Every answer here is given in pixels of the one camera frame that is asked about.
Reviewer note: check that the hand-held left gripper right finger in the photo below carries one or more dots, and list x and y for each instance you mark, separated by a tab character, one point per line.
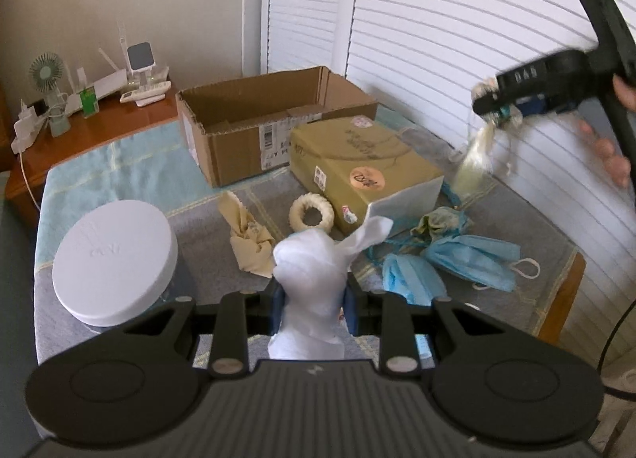
351	311

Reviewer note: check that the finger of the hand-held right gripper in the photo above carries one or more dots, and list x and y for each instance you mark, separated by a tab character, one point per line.
492	103
532	106

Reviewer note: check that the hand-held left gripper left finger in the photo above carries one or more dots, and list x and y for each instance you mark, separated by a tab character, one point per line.
276	310

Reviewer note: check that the white cloth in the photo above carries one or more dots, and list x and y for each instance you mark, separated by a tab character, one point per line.
310	284

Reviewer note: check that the cream cloth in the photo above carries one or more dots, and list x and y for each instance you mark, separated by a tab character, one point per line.
474	160

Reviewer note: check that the blue face mask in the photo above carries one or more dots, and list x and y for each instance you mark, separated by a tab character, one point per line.
410	281
472	257

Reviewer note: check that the white scrunchie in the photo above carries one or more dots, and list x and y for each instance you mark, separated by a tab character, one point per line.
298	213

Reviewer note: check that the brown cardboard box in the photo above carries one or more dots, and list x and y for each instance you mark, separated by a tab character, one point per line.
233	145

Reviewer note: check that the person's right hand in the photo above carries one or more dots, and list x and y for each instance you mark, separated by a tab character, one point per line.
613	155

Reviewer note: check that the beige cloth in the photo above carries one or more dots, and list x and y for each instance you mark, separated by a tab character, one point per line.
248	239

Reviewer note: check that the white window shutters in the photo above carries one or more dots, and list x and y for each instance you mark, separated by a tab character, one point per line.
437	31

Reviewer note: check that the gold tissue pack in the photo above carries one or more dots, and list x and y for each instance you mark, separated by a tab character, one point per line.
357	155

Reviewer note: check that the clear jar with white lid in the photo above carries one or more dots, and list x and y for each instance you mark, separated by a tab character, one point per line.
112	249

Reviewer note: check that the checked blue grey blanket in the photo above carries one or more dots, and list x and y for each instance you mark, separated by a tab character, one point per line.
149	165

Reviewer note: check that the wooden side table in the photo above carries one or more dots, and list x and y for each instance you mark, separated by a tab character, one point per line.
99	133

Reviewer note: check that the white remote controls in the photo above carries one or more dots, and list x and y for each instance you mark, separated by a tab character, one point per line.
146	93

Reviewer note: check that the green spray bottle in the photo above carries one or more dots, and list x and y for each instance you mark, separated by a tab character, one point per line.
89	100

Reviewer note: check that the white router with antennas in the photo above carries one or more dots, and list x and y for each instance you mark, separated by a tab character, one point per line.
107	85

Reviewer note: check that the white power adapter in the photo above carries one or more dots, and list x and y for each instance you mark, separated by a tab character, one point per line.
25	128

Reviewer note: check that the small green desk fan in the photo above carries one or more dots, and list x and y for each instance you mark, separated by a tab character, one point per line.
47	75

